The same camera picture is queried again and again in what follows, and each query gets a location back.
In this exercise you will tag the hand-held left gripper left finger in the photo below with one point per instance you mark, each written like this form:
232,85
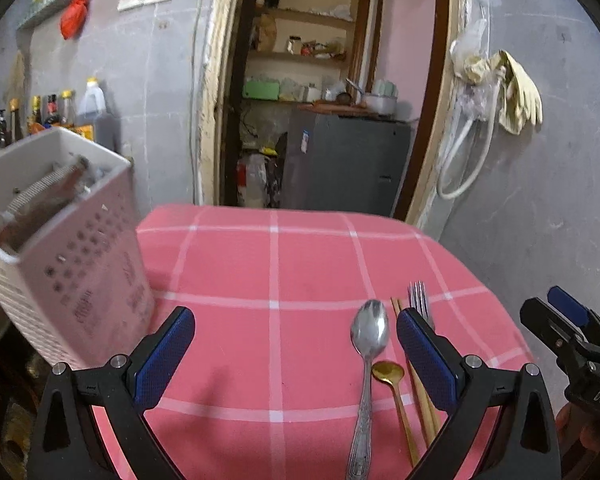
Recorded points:
162,355

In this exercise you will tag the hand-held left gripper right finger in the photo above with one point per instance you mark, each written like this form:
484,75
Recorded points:
425,355

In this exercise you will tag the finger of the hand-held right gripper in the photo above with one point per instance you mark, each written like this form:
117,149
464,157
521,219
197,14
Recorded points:
550,327
570,305

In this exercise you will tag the gold spoon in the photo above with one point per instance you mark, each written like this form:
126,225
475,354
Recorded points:
387,372

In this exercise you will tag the steel fork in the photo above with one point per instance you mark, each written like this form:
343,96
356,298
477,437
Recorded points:
419,300

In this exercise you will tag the white perforated utensil basket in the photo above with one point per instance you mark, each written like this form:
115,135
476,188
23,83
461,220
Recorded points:
90,280

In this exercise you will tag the pink checked tablecloth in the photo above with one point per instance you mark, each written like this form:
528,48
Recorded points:
280,270

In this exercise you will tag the red bottle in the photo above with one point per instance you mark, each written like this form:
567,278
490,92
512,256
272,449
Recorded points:
242,180

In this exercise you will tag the translucent plastic bag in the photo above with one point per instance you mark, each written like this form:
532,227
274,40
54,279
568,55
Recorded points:
257,182

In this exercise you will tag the grey refrigerator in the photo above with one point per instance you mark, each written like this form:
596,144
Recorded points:
350,170

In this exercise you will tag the yellow rubber gloves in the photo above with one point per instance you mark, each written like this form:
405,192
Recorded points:
520,95

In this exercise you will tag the yellow box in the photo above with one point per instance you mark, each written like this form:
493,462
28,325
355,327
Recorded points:
85,132

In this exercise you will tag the steel pot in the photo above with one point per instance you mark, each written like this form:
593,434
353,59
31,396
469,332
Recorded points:
380,105

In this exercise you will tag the large oil jug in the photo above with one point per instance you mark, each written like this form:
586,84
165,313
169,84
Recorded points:
95,110

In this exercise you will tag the yellow-capped sauce bottle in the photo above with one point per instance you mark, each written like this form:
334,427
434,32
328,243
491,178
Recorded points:
68,110

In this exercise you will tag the clear hanging plastic bag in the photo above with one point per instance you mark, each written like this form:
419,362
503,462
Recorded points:
472,60

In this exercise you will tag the wooden board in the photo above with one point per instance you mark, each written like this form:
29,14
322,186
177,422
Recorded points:
335,107

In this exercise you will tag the dark-capped sauce bottle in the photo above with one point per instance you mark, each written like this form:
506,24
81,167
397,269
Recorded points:
52,110

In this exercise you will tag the dark sauce bottle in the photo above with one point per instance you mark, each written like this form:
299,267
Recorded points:
35,115

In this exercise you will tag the gold-capped soy sauce bottle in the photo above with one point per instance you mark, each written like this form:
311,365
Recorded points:
14,122

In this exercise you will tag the dark pump bottle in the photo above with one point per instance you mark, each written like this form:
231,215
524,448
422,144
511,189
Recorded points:
0,127

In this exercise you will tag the green box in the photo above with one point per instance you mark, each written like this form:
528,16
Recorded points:
261,91

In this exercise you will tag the wooden shelf unit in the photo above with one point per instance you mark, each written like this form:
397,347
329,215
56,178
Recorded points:
302,56

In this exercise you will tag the glass jar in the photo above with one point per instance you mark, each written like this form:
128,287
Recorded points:
294,46

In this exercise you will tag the brown paper bag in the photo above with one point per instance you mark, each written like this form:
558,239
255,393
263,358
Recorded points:
266,32

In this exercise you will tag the red plastic bag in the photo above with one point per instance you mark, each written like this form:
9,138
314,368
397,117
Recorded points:
75,12

